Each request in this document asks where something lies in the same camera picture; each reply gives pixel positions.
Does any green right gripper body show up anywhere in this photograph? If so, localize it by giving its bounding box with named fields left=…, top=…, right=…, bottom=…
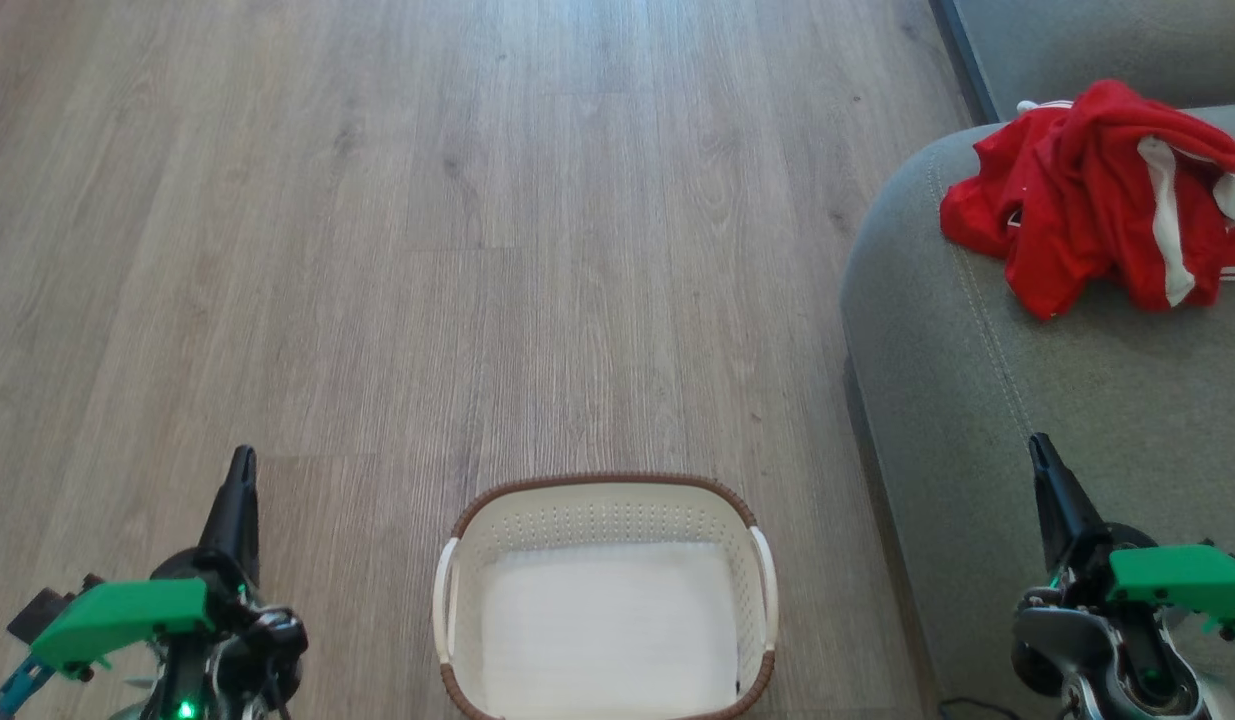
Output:
left=1072, top=522, right=1235, bottom=696

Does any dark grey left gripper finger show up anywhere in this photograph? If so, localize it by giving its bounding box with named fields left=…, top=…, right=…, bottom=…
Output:
left=199, top=445, right=262, bottom=588

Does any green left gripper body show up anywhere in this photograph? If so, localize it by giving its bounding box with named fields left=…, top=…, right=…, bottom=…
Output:
left=32, top=548, right=259, bottom=720

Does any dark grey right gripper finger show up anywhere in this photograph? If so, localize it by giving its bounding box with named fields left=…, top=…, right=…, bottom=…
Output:
left=1027, top=432, right=1108, bottom=577

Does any plain red garment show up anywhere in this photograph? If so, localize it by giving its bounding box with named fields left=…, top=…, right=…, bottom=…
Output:
left=940, top=100, right=1113, bottom=321

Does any red jersey with white panels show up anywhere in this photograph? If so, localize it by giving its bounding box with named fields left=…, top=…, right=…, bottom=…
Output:
left=1062, top=80, right=1235, bottom=313

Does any grey rounded sofa seat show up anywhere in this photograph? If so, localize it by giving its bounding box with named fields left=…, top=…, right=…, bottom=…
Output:
left=840, top=103, right=1235, bottom=720

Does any cream laundry basket brown rim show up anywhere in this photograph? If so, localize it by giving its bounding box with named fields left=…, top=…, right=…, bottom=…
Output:
left=432, top=472, right=780, bottom=720

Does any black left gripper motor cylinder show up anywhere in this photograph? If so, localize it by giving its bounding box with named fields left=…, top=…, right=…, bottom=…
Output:
left=239, top=605, right=309, bottom=691

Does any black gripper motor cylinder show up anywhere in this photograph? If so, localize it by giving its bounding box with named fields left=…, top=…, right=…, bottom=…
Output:
left=239, top=605, right=309, bottom=691
left=1012, top=640, right=1068, bottom=699

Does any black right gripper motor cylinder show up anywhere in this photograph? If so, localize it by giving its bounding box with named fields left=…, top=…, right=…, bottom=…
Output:
left=1012, top=640, right=1068, bottom=699

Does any black left cable teal plug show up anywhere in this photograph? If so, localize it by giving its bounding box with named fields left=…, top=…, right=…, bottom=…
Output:
left=0, top=655, right=56, bottom=720

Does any black cable teal plug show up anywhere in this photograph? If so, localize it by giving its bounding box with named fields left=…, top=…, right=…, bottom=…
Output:
left=937, top=696, right=1020, bottom=720
left=0, top=655, right=56, bottom=720

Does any black right cable teal plug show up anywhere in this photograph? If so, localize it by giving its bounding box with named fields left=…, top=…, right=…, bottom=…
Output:
left=937, top=696, right=1020, bottom=720

